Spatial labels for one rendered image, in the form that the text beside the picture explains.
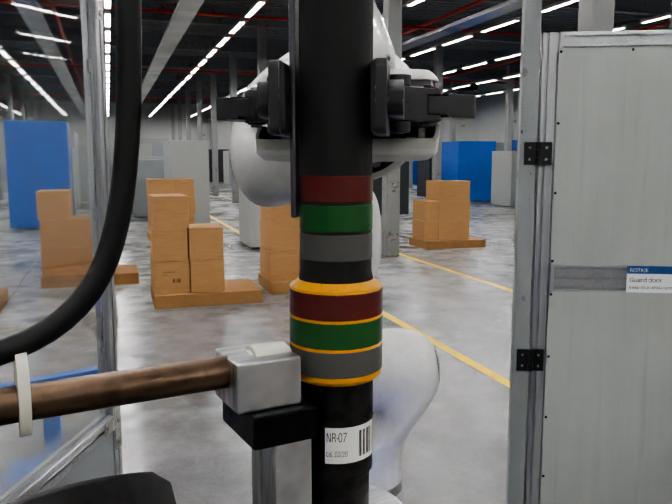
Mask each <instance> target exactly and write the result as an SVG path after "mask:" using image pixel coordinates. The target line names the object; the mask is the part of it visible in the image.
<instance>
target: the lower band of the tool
mask: <svg viewBox="0 0 672 504"><path fill-rule="evenodd" d="M290 288H291V289H292V290H294V291H297V292H301V293H307V294H315V295H357V294H365V293H371V292H375V291H378V290H380V289H381V288H382V283H381V282H379V281H378V280H377V279H375V278H374V277H373V279H372V280H370V281H367V282H362V283H354V284H318V283H310V282H305V281H302V280H300V279H299V277H298V278H297V279H295V280H294V281H293V282H291V283H290ZM290 316H291V317H292V318H294V319H296V320H299V321H303V322H308V323H315V324H328V325H344V324H357V323H364V322H369V321H373V320H376V319H378V318H380V317H381V316H382V313H381V314H380V315H379V316H376V317H374V318H370V319H365V320H358V321H346V322H326V321H314V320H307V319H302V318H298V317H296V316H293V315H292V314H291V313H290ZM290 343H291V344H292V345H293V346H294V347H296V348H299V349H302V350H305V351H310V352H317V353H332V354H340V353H355V352H361V351H366V350H370V349H373V348H376V347H378V346H379V345H380V344H381V343H382V341H381V342H380V343H378V344H376V345H374V346H371V347H367V348H362V349H356V350H344V351H328V350H316V349H310V348H305V347H301V346H298V345H296V344H294V343H292V342H291V341H290ZM381 369H382V367H381ZM381 369H380V370H379V371H377V372H375V373H373V374H371V375H367V376H364V377H359V378H351V379H321V378H314V377H309V376H305V375H301V381H302V382H305V383H308V384H312V385H318V386H327V387H346V386H354V385H360V384H364V383H367V382H370V381H372V380H373V379H375V378H376V377H377V376H378V375H379V374H380V373H381Z"/></svg>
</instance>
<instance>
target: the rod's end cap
mask: <svg viewBox="0 0 672 504"><path fill-rule="evenodd" d="M245 349H246V350H245V351H243V352H245V353H246V354H248V355H255V356H256V357H258V356H265V355H271V354H278V353H285V352H290V351H292V350H291V348H290V347H289V346H288V345H286V343H285V342H284V341H277V342H269V343H262V344H255V345H248V346H246V347H245Z"/></svg>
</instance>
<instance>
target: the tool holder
mask: <svg viewBox="0 0 672 504"><path fill-rule="evenodd" d="M269 342H275V341H268V342H261V343H254V344H246V345H239V346H232V347H224V348H217V349H215V351H214V357H218V356H228V358H227V360H228V364H229V369H230V384H229V387H228V388H225V389H219V390H215V393H216V395H217V396H218V397H219V398H220V399H221V400H222V402H223V420H224V422H225V423H226V424H228V425H229V426H230V427H231V428H232V429H233V430H234V431H235V432H236V433H237V434H238V435H239V436H240V437H241V438H242V439H243V440H244V441H245V442H246V443H247V444H248V445H249V446H250V447H251V449H252V504H312V468H311V439H312V438H315V437H316V407H315V405H313V404H312V403H310V402H309V401H307V400H306V399H304V398H303V397H302V396H301V358H300V356H299V355H297V354H296V353H294V352H292V351H290V352H285V353H278V354H271V355H265V356H258V357H256V356H255V355H248V354H246V353H245V352H243V351H245V350H246V349H245V347H246V346H248V345H255V344H262V343H269ZM369 504H402V503H401V502H400V501H399V500H398V499H397V498H396V497H395V496H393V495H392V494H390V493H389V492H387V491H385V490H383V489H381V488H378V487H376V486H373V485H369Z"/></svg>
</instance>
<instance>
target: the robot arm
mask: <svg viewBox="0 0 672 504"><path fill-rule="evenodd" d="M216 118H217V121H230V122H233V124H232V129H231V135H230V145H229V154H230V158H229V161H230V164H231V168H232V172H233V175H234V180H235V182H236V184H237V185H238V187H239V188H240V190H241V191H242V193H243V194H244V195H245V196H246V197H247V199H249V200H250V201H251V202H253V203H254V204H256V205H259V206H262V207H279V206H284V205H288V204H291V194H290V98H289V52H288V53H287V54H285V55H284V56H282V57H281V58H279V59H278V60H269V61H268V68H266V69H265V70H264V71H263V72H262V73H261V74H260V75H259V76H258V77H256V79H255V80H254V81H253V82H252V83H251V84H250V85H249V86H248V88H247V89H246V91H245V92H244V94H243V95H242V97H241V96H234V97H222V98H216ZM474 118H476V95H471V94H450V93H448V94H442V95H441V89H439V81H438V78H437V77H436V76H435V74H433V73H432V72H431V71H429V70H422V69H410V68H409V67H408V66H407V65H406V64H405V63H404V62H403V61H402V60H401V59H400V58H399V57H398V56H396V55H395V51H394V47H393V44H392V42H391V39H390V37H389V34H388V32H387V29H386V27H385V24H384V21H383V19H382V16H381V14H380V12H379V9H378V7H377V5H376V3H375V0H373V60H372V61H371V79H370V130H371V132H373V141H372V175H373V180H374V179H377V178H380V177H383V176H385V175H387V174H389V173H391V172H392V171H394V170H395V169H397V168H398V167H400V166H401V165H402V164H403V163H404V162H405V161H422V160H428V159H430V158H432V157H433V156H434V155H435V154H436V153H437V151H438V144H439V131H440V127H439V125H437V123H438V122H440V121H452V120H464V119H474ZM372 204H373V229H372V233H373V234H372V274H373V277H374V278H375V277H376V274H377V272H378V268H379V265H380V259H381V221H380V210H379V204H378V201H377V198H376V196H375V194H374V192H373V201H372ZM439 381H440V362H439V358H438V355H437V350H435V348H434V346H433V344H432V343H431V342H430V340H429V339H428V338H427V337H426V336H424V335H423V334H422V333H420V332H418V331H415V330H411V329H405V328H388V329H382V369H381V373H380V374H379V375H378V376H377V377H376V378H375V379H373V412H375V413H374V414H373V439H372V468H371V469H370V471H369V485H373V486H376V487H378V488H381V489H383V490H385V491H387V492H389V493H390V494H392V495H393V496H395V497H396V498H397V499H398V500H399V501H400V502H401V503H402V504H403V491H402V471H401V458H402V449H403V445H404V442H405V439H406V437H407V435H408V433H409V432H410V430H411V429H412V427H413V426H414V425H415V424H416V422H417V421H418V420H419V418H420V417H421V416H422V414H423V413H424V412H425V410H426V409H427V407H428V406H429V404H430V403H431V401H432V399H433V398H434V395H435V393H436V391H437V388H438V385H439Z"/></svg>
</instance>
